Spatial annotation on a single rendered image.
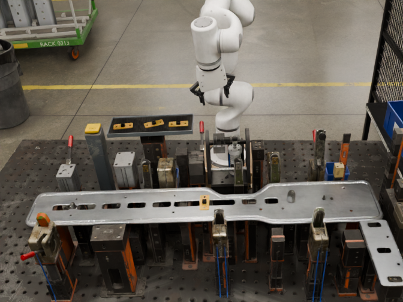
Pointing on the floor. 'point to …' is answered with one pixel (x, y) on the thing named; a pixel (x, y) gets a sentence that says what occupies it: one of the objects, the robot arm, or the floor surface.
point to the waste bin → (11, 88)
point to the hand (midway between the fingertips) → (214, 97)
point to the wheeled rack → (54, 30)
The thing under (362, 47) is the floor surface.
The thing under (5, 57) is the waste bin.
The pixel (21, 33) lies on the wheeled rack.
